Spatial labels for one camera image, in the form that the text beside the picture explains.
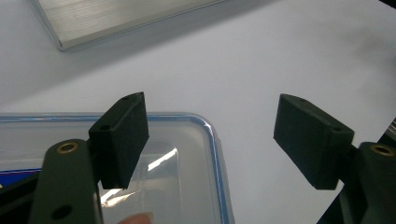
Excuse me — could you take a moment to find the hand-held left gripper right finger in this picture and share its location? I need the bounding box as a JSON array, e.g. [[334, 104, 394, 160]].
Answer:
[[273, 93, 396, 224]]

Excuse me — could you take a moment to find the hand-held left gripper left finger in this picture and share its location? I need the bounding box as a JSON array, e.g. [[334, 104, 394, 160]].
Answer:
[[28, 91, 150, 224]]

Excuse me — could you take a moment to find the clear plastic container blue rim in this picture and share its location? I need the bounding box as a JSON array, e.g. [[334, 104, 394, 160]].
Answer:
[[0, 112, 236, 224]]

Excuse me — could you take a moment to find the silver metal plate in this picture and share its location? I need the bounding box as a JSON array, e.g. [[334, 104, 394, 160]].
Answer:
[[28, 0, 228, 52]]

